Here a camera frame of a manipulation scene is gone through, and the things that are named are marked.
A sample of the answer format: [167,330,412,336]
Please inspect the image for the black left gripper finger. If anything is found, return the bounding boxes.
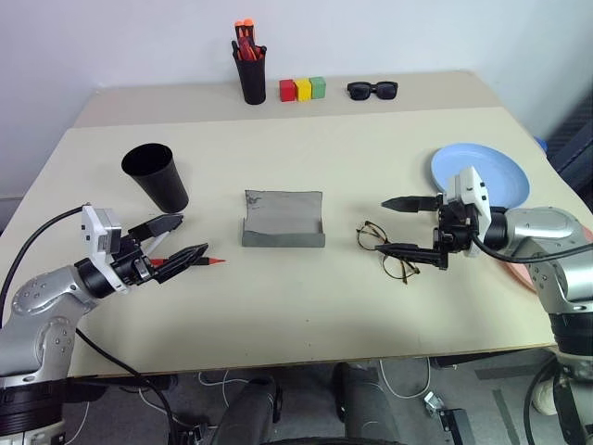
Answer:
[128,213,185,243]
[154,242,211,284]

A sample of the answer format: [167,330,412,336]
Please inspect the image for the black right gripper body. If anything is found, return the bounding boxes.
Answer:
[432,202,482,272]

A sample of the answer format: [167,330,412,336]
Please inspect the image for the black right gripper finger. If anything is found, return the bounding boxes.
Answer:
[375,241,439,269]
[380,194,445,214]

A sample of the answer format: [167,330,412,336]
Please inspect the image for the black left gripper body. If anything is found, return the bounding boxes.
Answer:
[112,233,162,286]

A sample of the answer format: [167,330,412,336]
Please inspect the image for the white pen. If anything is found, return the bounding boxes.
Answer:
[146,230,171,255]

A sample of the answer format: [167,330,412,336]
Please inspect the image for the red pen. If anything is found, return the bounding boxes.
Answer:
[148,256,228,269]

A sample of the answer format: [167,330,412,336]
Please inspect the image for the tortoiseshell eyeglasses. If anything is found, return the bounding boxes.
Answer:
[355,220,421,286]

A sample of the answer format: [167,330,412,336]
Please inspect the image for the empty black cup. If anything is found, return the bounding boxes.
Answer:
[120,143,190,214]

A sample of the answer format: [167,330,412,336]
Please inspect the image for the light blue plate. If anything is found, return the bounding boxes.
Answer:
[430,143,531,210]

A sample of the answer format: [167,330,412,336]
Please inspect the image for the pink plate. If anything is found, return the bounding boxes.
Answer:
[501,261,542,294]

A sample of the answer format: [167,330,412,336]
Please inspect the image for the grey open glasses case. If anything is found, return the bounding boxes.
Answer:
[240,188,327,249]

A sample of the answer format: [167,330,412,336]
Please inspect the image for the black sunglasses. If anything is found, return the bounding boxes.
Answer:
[347,81,398,102]

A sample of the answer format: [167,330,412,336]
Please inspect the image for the black ribbed object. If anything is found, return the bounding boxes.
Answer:
[546,96,593,191]

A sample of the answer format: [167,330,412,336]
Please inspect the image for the grey caster wheel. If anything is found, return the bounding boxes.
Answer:
[423,390,445,419]

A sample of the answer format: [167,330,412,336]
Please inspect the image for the dark rounded shape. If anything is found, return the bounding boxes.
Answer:
[215,374,284,445]
[332,362,402,445]

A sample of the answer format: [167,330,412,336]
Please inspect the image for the black pen holder cup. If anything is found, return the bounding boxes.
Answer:
[233,54,268,107]

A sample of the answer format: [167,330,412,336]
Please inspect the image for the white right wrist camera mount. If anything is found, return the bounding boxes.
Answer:
[445,166,494,259]

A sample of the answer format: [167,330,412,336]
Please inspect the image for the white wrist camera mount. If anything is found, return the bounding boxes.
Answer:
[81,205,130,294]
[445,166,494,259]

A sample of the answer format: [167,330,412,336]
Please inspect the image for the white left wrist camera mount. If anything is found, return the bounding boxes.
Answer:
[81,205,130,294]

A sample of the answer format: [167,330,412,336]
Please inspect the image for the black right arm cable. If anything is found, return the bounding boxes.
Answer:
[471,234,593,265]

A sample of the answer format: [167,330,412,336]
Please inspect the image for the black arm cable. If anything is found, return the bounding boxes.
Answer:
[0,206,175,445]
[471,234,593,265]

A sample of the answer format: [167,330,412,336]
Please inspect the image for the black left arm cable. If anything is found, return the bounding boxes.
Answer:
[0,206,175,445]

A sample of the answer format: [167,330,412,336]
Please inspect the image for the white floor cable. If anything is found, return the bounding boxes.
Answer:
[197,369,254,407]
[378,357,433,400]

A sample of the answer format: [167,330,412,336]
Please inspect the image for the black floor bracket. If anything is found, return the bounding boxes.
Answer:
[436,407,474,445]

